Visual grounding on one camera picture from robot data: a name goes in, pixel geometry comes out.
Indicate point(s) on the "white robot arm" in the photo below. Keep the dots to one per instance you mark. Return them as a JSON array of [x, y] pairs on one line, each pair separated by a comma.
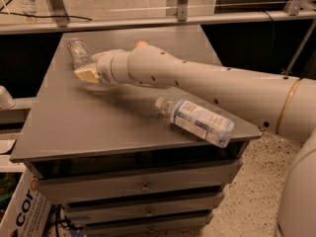
[[286, 106]]

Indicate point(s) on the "white cardboard box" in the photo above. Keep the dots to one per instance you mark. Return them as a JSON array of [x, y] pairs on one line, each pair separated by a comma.
[[27, 212]]

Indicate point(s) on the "grey drawer cabinet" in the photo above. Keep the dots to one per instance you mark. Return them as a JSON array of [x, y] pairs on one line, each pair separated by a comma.
[[116, 165]]

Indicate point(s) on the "orange fruit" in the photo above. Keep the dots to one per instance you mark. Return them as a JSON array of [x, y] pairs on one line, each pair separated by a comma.
[[142, 43]]

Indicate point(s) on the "labelled white water bottle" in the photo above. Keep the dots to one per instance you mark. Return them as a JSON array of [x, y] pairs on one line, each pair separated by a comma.
[[197, 120]]

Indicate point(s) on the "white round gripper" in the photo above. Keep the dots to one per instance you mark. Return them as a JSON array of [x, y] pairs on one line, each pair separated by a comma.
[[104, 67]]

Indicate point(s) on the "clear plastic bottle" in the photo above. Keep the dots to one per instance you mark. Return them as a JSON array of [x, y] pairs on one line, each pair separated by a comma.
[[80, 53]]

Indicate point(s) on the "white cylinder object left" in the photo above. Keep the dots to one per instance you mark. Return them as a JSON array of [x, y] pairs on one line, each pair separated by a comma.
[[6, 100]]

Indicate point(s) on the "metal frame rail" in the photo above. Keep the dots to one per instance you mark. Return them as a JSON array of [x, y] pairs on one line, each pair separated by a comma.
[[227, 18]]

